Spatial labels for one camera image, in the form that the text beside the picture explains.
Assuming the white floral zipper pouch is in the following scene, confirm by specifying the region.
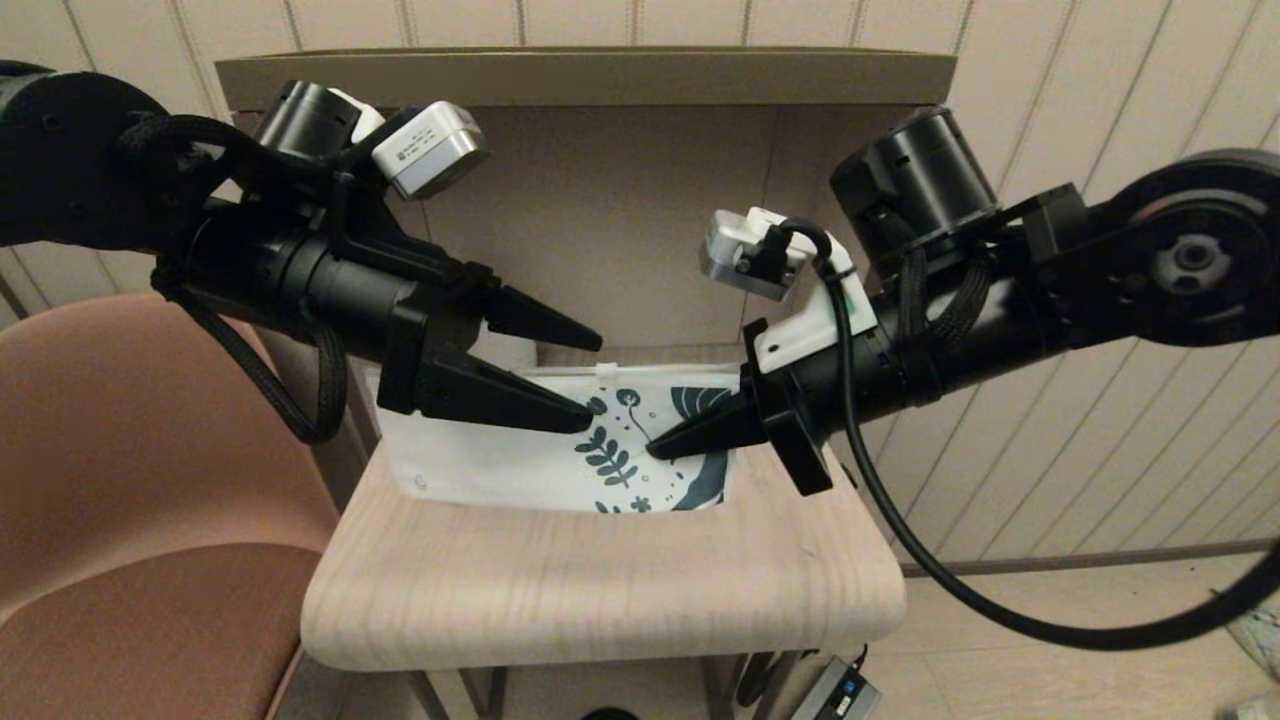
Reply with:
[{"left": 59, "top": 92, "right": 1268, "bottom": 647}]
[{"left": 378, "top": 362, "right": 746, "bottom": 514}]

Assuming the grey power adapter brick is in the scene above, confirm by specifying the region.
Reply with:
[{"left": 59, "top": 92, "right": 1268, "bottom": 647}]
[{"left": 790, "top": 657, "right": 883, "bottom": 720}]

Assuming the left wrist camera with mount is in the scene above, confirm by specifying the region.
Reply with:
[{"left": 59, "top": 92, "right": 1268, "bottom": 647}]
[{"left": 330, "top": 88, "right": 491, "bottom": 201}]

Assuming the beige brown shelf hutch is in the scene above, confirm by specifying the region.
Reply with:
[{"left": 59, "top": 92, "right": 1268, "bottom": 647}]
[{"left": 215, "top": 46, "right": 958, "bottom": 461}]

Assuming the dark table leg frame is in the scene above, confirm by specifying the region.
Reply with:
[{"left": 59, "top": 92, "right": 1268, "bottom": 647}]
[{"left": 408, "top": 650, "right": 803, "bottom": 720}]

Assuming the crumpled grey patterned floor item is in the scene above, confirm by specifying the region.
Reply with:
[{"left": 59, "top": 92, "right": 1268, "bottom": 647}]
[{"left": 1225, "top": 605, "right": 1280, "bottom": 686}]

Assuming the brown upholstered chair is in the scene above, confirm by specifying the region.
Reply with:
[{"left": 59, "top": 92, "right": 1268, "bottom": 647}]
[{"left": 0, "top": 290, "right": 346, "bottom": 720}]

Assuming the black right camera cable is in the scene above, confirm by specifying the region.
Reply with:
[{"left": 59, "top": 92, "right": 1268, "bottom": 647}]
[{"left": 765, "top": 218, "right": 1280, "bottom": 651}]

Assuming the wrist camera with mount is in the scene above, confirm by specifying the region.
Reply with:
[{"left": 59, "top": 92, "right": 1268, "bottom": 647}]
[
  {"left": 330, "top": 88, "right": 491, "bottom": 201},
  {"left": 698, "top": 207, "right": 879, "bottom": 376}
]

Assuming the brown wall baseboard strip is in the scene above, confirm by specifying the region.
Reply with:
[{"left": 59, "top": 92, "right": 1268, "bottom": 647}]
[{"left": 898, "top": 540, "right": 1280, "bottom": 581}]

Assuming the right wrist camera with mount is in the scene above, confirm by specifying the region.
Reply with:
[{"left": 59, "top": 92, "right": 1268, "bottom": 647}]
[{"left": 698, "top": 207, "right": 879, "bottom": 376}]

